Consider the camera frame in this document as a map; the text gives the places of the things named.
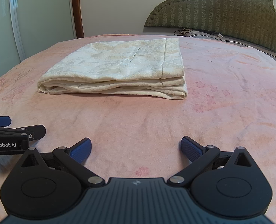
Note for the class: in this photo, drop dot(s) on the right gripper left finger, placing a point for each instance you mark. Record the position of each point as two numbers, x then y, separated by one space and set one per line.
72 159

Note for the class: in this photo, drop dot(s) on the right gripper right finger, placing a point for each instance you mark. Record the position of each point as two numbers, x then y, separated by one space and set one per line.
201 158

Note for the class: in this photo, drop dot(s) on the cream white pants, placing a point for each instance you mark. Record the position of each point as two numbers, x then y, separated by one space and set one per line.
142 67

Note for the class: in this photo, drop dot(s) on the pink bed blanket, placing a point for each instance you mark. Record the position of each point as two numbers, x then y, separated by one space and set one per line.
231 102

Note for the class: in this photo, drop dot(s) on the white wardrobe sliding doors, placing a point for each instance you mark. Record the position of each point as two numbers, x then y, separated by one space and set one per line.
28 27

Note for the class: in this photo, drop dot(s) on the olive green padded headboard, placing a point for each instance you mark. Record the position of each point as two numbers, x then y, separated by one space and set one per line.
249 20

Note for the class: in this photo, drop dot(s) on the brown wooden door frame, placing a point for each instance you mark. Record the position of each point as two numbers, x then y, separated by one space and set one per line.
77 18

